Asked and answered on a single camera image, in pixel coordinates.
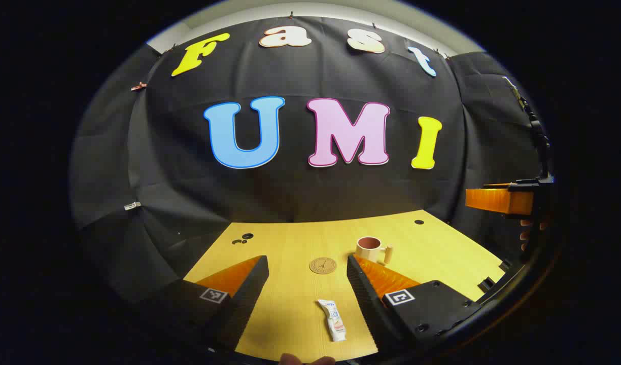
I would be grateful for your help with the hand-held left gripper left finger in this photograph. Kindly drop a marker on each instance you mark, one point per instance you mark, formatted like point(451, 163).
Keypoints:
point(249, 299)

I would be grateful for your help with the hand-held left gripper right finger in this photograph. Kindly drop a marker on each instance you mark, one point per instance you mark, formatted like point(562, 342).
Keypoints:
point(366, 304)

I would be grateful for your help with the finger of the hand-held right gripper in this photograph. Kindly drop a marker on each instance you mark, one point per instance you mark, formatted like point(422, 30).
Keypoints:
point(498, 199)

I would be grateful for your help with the white toothpaste tube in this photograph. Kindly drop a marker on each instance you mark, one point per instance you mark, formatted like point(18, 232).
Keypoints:
point(335, 322)

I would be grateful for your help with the beige cup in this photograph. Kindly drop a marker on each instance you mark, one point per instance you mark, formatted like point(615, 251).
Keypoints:
point(367, 249)

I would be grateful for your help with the round cork coaster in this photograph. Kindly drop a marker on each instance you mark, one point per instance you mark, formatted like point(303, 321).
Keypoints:
point(322, 265)

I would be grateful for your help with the wooden desktop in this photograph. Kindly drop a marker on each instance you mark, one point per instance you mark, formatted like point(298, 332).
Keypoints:
point(290, 243)

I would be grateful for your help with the black backdrop cloth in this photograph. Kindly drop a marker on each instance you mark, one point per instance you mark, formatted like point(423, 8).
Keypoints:
point(290, 192)

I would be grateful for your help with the silver cloth clip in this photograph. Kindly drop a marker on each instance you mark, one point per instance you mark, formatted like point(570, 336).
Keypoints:
point(132, 205)

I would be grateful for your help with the copper cloth clip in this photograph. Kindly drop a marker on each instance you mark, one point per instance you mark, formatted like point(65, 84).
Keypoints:
point(138, 86)

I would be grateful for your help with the black desk edge bracket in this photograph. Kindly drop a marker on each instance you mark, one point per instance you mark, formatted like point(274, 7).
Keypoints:
point(487, 284)

